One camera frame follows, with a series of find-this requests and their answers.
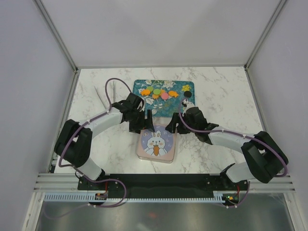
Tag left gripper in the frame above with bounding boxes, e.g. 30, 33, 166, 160
129, 110, 154, 135

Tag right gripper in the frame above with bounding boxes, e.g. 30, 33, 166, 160
165, 113, 197, 135

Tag square metal tin lid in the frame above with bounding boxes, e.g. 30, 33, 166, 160
136, 124, 177, 164

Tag square cookie tin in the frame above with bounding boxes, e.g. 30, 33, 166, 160
137, 154, 174, 164

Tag metal tongs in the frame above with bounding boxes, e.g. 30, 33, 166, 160
94, 80, 116, 109

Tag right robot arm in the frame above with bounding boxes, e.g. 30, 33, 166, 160
166, 107, 288, 190

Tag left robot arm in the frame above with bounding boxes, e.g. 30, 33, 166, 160
54, 93, 154, 190

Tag teal floral tray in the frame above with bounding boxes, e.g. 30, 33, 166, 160
132, 79, 195, 117

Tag orange flower cookie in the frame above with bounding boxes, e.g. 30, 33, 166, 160
141, 89, 151, 96

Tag green cookie right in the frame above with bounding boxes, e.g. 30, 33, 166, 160
153, 89, 161, 95

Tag black cookie right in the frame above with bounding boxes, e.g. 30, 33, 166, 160
184, 91, 192, 98

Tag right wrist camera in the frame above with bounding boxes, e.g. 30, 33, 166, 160
181, 100, 195, 114

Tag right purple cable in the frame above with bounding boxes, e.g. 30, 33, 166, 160
179, 99, 289, 177

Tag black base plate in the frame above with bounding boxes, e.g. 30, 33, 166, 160
77, 173, 250, 199

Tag white cable duct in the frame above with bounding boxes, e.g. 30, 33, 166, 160
44, 192, 238, 203

